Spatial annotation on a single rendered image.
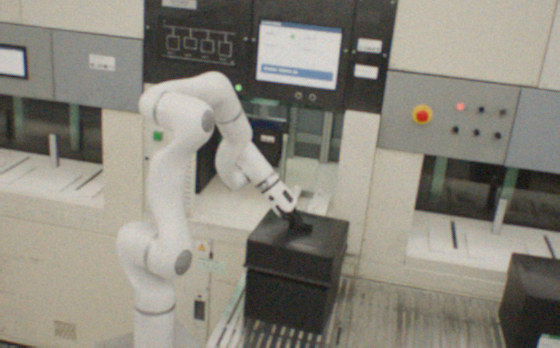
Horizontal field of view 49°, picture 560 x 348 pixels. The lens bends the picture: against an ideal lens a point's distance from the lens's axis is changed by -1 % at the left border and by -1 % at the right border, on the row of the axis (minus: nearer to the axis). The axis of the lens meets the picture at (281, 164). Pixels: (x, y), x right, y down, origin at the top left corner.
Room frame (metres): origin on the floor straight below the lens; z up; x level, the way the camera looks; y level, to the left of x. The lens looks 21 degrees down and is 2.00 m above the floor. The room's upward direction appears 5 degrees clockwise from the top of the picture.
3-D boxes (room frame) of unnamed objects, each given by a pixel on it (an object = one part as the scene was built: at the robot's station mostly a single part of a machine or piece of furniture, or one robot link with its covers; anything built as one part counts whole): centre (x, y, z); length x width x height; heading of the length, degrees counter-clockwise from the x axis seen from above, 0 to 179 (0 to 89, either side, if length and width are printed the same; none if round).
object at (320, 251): (1.85, -0.08, 1.02); 0.29 x 0.29 x 0.13; 75
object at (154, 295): (1.53, 0.35, 1.07); 0.19 x 0.12 x 0.24; 59
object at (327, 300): (1.85, -0.08, 0.85); 0.28 x 0.28 x 0.17; 75
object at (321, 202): (2.44, -0.11, 0.89); 0.22 x 0.21 x 0.04; 170
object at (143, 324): (1.51, 0.33, 0.85); 0.19 x 0.19 x 0.18
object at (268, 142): (2.80, 0.10, 1.06); 0.24 x 0.20 x 0.32; 81
